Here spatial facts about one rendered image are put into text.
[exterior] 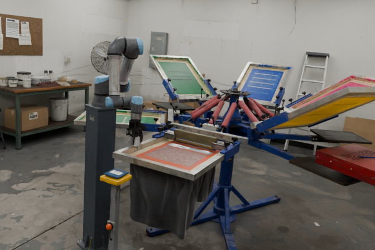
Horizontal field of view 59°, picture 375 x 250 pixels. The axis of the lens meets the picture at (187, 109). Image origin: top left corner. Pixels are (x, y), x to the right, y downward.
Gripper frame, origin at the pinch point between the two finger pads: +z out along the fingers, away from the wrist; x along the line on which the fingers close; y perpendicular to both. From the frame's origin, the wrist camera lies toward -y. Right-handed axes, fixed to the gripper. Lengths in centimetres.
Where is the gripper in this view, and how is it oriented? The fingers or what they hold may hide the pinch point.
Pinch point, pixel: (135, 146)
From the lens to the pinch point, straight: 236.4
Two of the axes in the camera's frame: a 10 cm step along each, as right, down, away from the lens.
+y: -4.5, 1.1, -8.9
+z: -0.9, 9.8, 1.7
